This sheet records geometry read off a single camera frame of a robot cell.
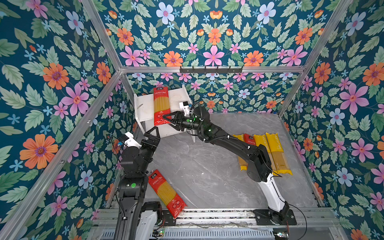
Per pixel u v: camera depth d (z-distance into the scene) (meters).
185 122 0.68
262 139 1.01
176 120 0.67
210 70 0.93
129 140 0.58
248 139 1.01
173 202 0.76
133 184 0.48
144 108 0.78
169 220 0.73
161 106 0.75
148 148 0.59
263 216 0.72
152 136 0.58
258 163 0.53
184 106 0.73
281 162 0.91
